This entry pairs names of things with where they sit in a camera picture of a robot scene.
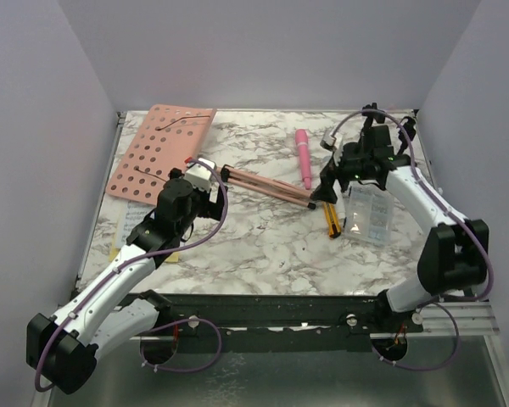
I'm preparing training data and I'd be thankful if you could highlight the black microphone stand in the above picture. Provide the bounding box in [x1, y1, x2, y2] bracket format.
[397, 116, 417, 155]
[361, 103, 386, 128]

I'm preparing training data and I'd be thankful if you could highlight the pink microphone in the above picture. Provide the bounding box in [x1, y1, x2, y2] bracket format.
[294, 129, 311, 190]

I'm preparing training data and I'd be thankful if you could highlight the yellow sheet music page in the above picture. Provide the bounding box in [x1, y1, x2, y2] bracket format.
[109, 247, 179, 264]

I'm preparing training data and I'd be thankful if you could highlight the pink tripod music stand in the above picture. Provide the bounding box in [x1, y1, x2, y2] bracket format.
[103, 104, 308, 213]

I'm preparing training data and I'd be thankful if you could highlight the white sheet music page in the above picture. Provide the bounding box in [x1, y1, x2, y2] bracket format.
[114, 200, 153, 249]

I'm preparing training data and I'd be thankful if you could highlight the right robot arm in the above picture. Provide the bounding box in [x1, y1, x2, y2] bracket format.
[311, 125, 489, 332]

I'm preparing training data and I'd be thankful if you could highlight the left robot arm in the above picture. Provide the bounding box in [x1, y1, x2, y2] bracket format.
[26, 159, 228, 394]

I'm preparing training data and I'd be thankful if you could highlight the yellow utility knife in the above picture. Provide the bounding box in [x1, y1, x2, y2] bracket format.
[322, 202, 342, 239]

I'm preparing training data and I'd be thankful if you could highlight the clear plastic compartment box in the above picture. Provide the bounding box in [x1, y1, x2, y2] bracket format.
[344, 185, 394, 246]

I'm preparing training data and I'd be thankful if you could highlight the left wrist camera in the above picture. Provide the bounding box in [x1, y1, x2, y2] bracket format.
[184, 158, 216, 192]

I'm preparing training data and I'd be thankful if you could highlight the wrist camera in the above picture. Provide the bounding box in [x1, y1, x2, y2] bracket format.
[184, 158, 216, 192]
[320, 129, 343, 153]

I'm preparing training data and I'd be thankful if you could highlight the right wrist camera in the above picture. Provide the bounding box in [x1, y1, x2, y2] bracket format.
[320, 129, 343, 153]

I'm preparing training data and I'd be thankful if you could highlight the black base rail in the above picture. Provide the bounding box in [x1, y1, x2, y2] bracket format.
[70, 290, 478, 355]

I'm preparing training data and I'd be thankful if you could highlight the aluminium frame rail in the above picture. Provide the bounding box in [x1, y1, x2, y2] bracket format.
[420, 302, 500, 337]

